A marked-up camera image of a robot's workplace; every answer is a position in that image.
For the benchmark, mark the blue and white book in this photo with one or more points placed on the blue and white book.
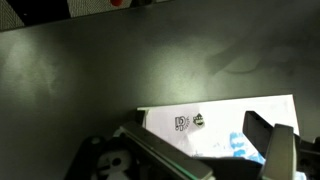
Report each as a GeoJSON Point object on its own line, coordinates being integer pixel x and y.
{"type": "Point", "coordinates": [214, 129]}

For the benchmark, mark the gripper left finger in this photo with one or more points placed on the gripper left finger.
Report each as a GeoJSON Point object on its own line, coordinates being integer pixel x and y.
{"type": "Point", "coordinates": [149, 147]}

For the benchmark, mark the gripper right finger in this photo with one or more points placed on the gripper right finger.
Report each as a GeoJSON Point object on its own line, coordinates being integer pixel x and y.
{"type": "Point", "coordinates": [276, 143]}

